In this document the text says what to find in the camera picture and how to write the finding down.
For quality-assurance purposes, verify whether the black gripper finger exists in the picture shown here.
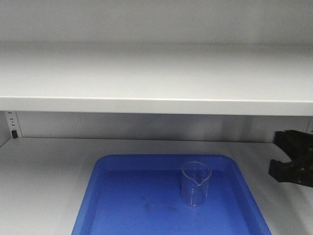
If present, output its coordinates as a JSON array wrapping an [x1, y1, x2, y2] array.
[[268, 153, 313, 188], [273, 130, 313, 159]]

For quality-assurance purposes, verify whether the clear glass beaker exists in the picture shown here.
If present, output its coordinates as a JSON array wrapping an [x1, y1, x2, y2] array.
[[181, 161, 212, 207]]

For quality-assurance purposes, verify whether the white cabinet shelf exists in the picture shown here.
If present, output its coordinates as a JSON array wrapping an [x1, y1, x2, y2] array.
[[0, 42, 313, 116]]

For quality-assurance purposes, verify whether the blue plastic tray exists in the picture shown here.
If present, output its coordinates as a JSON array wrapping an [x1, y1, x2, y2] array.
[[72, 154, 270, 235]]

